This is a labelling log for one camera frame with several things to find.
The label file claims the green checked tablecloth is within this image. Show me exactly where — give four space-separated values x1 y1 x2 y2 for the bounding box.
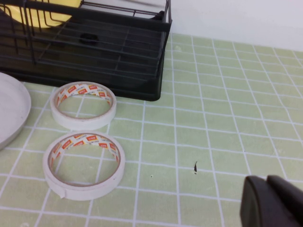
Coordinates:
0 33 303 227

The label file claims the yellow round plate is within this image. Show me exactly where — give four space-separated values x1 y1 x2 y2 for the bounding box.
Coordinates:
0 0 82 29

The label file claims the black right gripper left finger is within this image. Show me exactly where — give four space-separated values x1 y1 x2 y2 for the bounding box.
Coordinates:
240 175 297 227

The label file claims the grey round plate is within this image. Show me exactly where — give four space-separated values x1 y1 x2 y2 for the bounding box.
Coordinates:
0 72 32 151

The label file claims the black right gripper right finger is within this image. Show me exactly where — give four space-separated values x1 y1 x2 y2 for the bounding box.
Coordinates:
267 175 303 227

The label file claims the white double-sided tape roll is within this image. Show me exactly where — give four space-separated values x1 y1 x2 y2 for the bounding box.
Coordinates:
42 131 126 201
50 81 117 131

